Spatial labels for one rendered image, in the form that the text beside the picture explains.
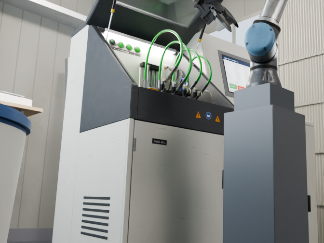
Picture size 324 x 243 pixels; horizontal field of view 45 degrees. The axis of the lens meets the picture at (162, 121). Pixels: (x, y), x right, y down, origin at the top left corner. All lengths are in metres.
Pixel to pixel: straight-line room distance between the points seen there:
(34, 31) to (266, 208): 3.44
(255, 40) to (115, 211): 0.96
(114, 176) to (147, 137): 0.24
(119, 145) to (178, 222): 0.46
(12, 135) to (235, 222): 1.02
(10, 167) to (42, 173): 3.36
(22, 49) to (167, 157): 2.73
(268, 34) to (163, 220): 0.94
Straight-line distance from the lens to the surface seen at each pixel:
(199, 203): 2.02
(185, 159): 1.97
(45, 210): 4.24
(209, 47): 2.70
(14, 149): 0.86
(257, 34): 1.62
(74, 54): 2.64
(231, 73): 2.72
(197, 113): 2.06
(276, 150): 1.54
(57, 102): 4.36
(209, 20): 1.82
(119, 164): 1.85
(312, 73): 3.91
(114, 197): 1.86
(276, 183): 1.53
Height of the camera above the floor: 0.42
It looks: 12 degrees up
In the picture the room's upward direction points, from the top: 2 degrees clockwise
